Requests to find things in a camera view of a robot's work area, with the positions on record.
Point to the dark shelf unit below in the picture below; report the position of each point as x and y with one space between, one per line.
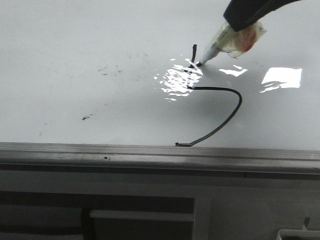
65 216

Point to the white bin corner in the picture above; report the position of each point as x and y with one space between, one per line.
295 234

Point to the grey aluminium whiteboard frame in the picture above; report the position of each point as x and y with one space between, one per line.
249 160

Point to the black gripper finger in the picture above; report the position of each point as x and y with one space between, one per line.
240 14

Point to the white whiteboard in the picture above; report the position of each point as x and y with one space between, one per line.
114 72

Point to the white whiteboard marker with tape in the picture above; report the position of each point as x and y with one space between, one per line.
233 43

